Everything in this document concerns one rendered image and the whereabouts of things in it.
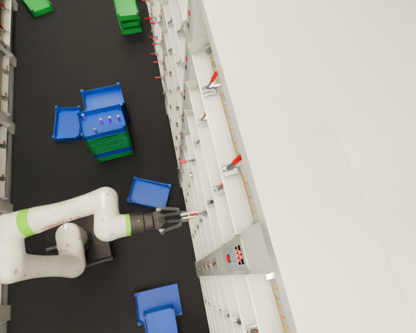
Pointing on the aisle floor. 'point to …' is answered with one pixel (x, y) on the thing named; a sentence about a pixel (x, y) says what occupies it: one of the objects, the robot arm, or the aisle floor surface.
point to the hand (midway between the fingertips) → (188, 215)
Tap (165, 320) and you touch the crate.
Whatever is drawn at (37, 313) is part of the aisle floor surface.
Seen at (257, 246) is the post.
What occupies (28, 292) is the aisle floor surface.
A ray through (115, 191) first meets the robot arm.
